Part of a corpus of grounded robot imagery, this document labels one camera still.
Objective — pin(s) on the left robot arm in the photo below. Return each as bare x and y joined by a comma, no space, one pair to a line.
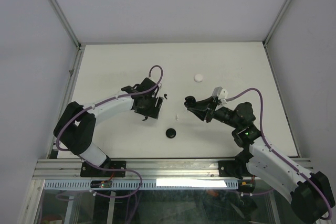
77,124

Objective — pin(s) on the black earbud case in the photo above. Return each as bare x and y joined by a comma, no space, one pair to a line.
189,101
170,133

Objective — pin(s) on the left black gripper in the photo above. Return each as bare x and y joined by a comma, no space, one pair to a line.
153,112

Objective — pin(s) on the white slotted cable duct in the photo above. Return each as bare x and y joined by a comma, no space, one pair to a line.
146,184

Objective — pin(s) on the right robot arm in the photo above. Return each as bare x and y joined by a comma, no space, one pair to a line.
309,194

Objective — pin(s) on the aluminium mounting rail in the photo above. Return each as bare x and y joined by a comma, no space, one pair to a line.
74,168

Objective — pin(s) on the right aluminium frame post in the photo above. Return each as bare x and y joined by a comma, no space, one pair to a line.
277,21

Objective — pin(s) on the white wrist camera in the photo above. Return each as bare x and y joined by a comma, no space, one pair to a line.
155,92
220,94

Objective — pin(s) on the aluminium frame post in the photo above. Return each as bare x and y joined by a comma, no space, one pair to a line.
277,21
65,23

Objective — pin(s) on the left aluminium frame post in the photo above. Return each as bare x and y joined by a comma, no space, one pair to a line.
65,23

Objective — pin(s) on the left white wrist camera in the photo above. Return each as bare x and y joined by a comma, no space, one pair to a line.
155,92

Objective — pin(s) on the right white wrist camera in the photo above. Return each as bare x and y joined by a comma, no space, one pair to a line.
220,94

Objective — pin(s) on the white earbud case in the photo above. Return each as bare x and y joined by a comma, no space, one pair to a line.
198,78

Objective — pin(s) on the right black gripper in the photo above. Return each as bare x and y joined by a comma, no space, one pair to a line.
201,113

